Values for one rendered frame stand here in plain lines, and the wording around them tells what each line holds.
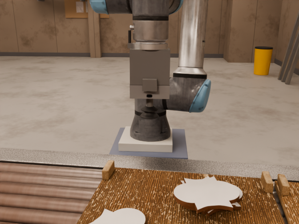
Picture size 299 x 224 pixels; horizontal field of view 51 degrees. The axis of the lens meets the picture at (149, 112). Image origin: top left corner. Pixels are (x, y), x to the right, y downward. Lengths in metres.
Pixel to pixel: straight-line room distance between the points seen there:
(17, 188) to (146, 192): 0.33
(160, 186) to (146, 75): 0.28
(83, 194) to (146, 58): 0.36
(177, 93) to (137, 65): 0.41
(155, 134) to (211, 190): 0.46
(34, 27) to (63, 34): 0.89
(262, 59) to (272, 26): 1.93
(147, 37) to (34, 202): 0.45
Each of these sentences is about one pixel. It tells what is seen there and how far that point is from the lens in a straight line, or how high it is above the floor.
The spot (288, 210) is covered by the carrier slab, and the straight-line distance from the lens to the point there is 0.76.
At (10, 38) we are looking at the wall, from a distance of 10.55.
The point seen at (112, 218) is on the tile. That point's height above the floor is 0.95.
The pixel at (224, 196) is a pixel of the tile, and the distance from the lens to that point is 0.68.
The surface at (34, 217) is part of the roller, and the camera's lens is 0.75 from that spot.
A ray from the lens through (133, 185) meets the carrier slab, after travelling 0.78.
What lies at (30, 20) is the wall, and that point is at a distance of 10.22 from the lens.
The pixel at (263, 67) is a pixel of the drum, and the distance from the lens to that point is 7.19.
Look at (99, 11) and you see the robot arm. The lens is 0.82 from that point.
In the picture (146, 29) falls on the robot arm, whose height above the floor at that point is 1.30.
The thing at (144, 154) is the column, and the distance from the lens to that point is 1.08.
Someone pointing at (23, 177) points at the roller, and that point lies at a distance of 0.91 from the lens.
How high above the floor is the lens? 1.34
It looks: 18 degrees down
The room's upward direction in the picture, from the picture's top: straight up
